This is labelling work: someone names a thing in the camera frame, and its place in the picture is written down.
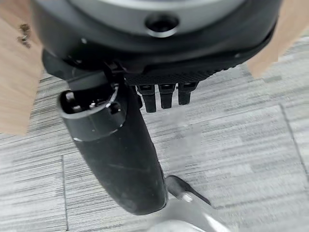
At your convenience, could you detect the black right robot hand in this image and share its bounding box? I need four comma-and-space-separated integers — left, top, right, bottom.
30, 0, 280, 216

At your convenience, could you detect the light wooden cabinet panel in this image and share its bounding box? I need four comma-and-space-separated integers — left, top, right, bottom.
0, 0, 45, 136
246, 0, 309, 79

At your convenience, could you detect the dark robot foot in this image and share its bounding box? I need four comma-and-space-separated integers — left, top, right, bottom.
166, 174, 212, 206

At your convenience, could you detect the silver robot leg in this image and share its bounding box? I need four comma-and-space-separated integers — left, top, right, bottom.
144, 193, 234, 232

